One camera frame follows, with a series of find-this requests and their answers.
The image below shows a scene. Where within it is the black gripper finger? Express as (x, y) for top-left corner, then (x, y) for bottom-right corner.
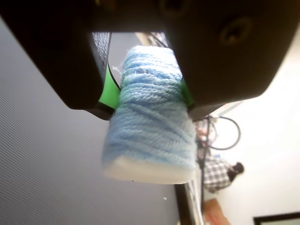
(161, 0), (300, 121)
(0, 0), (165, 121)

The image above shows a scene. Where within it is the block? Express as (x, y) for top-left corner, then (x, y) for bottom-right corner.
(100, 45), (197, 186)

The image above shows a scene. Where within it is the large dark gray mat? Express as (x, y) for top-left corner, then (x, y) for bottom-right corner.
(0, 16), (181, 225)

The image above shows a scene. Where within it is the person in plaid shirt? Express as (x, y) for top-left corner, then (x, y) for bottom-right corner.
(195, 125), (246, 194)

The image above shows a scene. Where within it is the tan carton with red mark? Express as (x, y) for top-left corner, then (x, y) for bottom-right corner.
(203, 198), (227, 225)

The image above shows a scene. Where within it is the black framed panel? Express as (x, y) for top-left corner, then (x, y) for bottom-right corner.
(253, 214), (300, 225)

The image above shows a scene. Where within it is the black cable loop with plug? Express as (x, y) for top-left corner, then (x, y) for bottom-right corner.
(205, 115), (242, 151)

